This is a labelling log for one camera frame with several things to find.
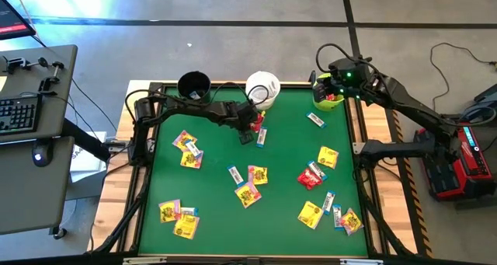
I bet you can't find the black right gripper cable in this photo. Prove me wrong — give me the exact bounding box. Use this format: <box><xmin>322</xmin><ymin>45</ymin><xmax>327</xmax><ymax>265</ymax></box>
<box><xmin>315</xmin><ymin>42</ymin><xmax>388</xmax><ymax>88</ymax></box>

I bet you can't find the black keyboard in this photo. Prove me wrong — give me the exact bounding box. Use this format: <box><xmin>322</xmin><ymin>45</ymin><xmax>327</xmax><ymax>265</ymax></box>
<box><xmin>0</xmin><ymin>93</ymin><xmax>43</xmax><ymax>136</ymax></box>

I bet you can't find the yellow black hazard strip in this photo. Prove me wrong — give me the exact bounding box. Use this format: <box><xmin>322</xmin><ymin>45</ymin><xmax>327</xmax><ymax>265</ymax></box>
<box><xmin>382</xmin><ymin>92</ymin><xmax>434</xmax><ymax>258</ymax></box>

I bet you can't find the black computer mouse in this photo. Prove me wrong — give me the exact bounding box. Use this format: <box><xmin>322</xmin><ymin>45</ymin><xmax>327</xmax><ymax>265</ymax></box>
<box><xmin>31</xmin><ymin>140</ymin><xmax>54</xmax><ymax>168</ymax></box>

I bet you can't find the black plastic bucket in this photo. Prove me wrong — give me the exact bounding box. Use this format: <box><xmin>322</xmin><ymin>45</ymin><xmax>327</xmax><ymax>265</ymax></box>
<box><xmin>176</xmin><ymin>70</ymin><xmax>213</xmax><ymax>110</ymax></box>

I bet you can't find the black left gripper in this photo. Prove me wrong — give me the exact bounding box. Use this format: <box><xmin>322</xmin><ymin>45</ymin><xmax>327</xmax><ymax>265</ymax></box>
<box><xmin>228</xmin><ymin>100</ymin><xmax>262</xmax><ymax>146</ymax></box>

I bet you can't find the dark grey computer desk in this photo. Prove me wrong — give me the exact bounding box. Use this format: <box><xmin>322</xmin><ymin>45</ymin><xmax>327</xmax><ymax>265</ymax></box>
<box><xmin>0</xmin><ymin>44</ymin><xmax>78</xmax><ymax>144</ymax></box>

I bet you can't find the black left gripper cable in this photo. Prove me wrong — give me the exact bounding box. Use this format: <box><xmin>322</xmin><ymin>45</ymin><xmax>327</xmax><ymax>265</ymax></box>
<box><xmin>123</xmin><ymin>81</ymin><xmax>272</xmax><ymax>120</ymax></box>

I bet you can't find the white plastic bucket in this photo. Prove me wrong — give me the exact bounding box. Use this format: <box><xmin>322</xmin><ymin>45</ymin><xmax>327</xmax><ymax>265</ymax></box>
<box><xmin>245</xmin><ymin>70</ymin><xmax>281</xmax><ymax>111</ymax></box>

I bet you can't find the black equipment case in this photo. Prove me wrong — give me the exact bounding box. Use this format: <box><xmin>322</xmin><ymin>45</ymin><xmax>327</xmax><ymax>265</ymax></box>
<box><xmin>461</xmin><ymin>82</ymin><xmax>497</xmax><ymax>123</ymax></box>

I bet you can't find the silver metal bracket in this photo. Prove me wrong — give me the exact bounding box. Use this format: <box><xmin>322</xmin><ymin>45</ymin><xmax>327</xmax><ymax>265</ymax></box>
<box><xmin>122</xmin><ymin>256</ymin><xmax>169</xmax><ymax>265</ymax></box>
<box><xmin>339</xmin><ymin>258</ymin><xmax>385</xmax><ymax>265</ymax></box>

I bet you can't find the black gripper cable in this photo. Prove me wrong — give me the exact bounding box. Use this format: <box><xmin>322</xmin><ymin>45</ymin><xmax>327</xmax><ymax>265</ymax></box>
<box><xmin>123</xmin><ymin>81</ymin><xmax>272</xmax><ymax>120</ymax></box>
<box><xmin>315</xmin><ymin>42</ymin><xmax>388</xmax><ymax>88</ymax></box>

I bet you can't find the red black power station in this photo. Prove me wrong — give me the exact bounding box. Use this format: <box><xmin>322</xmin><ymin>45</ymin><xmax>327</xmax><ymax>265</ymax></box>
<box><xmin>413</xmin><ymin>119</ymin><xmax>497</xmax><ymax>202</ymax></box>

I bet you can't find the grey side table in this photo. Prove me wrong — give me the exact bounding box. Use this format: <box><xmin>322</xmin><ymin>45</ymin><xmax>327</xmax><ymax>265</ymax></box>
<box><xmin>0</xmin><ymin>135</ymin><xmax>75</xmax><ymax>235</ymax></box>

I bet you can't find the green plastic bucket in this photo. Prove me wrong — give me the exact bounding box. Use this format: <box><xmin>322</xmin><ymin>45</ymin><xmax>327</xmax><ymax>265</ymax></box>
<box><xmin>312</xmin><ymin>73</ymin><xmax>347</xmax><ymax>113</ymax></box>

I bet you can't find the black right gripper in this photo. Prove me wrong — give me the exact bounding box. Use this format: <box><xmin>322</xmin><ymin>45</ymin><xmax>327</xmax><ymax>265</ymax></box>
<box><xmin>313</xmin><ymin>57</ymin><xmax>372</xmax><ymax>104</ymax></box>

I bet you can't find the black floor cable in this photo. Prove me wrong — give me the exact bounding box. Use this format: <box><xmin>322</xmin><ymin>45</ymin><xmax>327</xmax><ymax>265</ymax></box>
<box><xmin>429</xmin><ymin>42</ymin><xmax>497</xmax><ymax>110</ymax></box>

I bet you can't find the black desk clamp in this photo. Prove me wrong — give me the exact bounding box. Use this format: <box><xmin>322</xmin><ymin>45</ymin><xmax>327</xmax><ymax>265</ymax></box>
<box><xmin>37</xmin><ymin>61</ymin><xmax>66</xmax><ymax>95</ymax></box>
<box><xmin>0</xmin><ymin>56</ymin><xmax>50</xmax><ymax>75</ymax></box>

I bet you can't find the black computer monitor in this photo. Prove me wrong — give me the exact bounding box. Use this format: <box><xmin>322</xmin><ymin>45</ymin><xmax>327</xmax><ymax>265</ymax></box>
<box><xmin>0</xmin><ymin>0</ymin><xmax>37</xmax><ymax>41</ymax></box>

